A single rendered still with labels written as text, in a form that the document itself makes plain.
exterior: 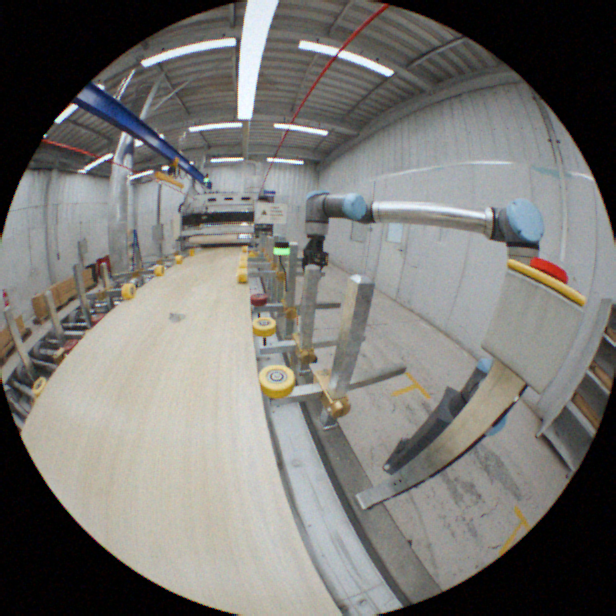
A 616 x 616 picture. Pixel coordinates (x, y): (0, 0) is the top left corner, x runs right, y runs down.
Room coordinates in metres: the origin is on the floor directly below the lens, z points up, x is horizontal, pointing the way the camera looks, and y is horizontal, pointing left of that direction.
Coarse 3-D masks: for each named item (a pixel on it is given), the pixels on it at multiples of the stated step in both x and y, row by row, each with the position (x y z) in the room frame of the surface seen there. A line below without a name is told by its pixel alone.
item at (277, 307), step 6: (264, 306) 0.76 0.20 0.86; (270, 306) 0.77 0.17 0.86; (276, 306) 0.78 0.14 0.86; (282, 306) 0.79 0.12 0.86; (318, 306) 0.85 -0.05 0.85; (324, 306) 0.86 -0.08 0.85; (330, 306) 0.87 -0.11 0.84; (336, 306) 0.88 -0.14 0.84; (258, 312) 0.75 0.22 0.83; (264, 312) 0.76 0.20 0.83
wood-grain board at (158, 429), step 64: (192, 256) 1.88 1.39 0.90; (128, 320) 0.41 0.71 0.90; (192, 320) 0.50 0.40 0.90; (64, 384) 0.02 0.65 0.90; (128, 384) 0.16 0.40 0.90; (192, 384) 0.23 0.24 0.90; (256, 384) 0.27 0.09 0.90; (64, 448) -0.10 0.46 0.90; (128, 448) 0.02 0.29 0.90; (192, 448) 0.09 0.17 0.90; (256, 448) 0.12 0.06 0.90; (128, 512) -0.09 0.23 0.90; (192, 512) -0.02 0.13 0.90; (256, 512) 0.01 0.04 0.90; (192, 576) -0.14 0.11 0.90; (256, 576) -0.10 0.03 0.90
